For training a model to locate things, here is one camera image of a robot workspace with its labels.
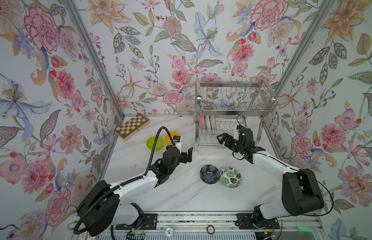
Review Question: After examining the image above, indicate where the pink striped ceramic bowl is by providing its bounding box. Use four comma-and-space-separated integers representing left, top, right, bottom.
210, 116, 217, 131

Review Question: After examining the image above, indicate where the dark blue floral bowl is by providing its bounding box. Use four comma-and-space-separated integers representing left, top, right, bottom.
200, 165, 221, 185

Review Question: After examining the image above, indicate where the green leaf pattern bowl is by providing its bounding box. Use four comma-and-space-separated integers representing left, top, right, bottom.
220, 167, 242, 189

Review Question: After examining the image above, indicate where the two-tier steel dish rack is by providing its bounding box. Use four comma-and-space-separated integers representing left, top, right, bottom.
194, 79, 276, 149

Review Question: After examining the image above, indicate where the pale green ceramic bowl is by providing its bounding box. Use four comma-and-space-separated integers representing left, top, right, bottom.
205, 115, 212, 130

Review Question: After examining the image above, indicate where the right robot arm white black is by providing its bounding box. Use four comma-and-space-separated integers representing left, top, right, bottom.
217, 125, 324, 228

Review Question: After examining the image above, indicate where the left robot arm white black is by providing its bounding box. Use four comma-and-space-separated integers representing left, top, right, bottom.
73, 146, 193, 237

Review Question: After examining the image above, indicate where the orange yellow plastic bowl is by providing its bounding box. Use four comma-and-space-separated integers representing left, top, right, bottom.
165, 131, 181, 145

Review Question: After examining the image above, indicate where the lime green plastic bowl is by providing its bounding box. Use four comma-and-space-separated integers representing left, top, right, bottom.
146, 136, 163, 151

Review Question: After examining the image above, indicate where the wooden chess board box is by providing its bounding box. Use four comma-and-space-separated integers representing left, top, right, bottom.
115, 114, 150, 141

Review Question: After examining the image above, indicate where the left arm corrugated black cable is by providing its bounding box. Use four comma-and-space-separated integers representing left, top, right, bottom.
73, 126, 176, 235

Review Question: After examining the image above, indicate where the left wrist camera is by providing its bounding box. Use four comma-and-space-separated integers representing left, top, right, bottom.
173, 135, 182, 152

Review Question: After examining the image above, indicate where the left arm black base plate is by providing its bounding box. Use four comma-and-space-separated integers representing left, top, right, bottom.
114, 214, 158, 231

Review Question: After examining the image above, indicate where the aluminium front rail frame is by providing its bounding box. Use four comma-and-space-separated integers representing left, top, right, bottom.
67, 210, 297, 240

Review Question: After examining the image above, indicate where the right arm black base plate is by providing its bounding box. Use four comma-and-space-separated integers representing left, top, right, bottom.
235, 213, 280, 230

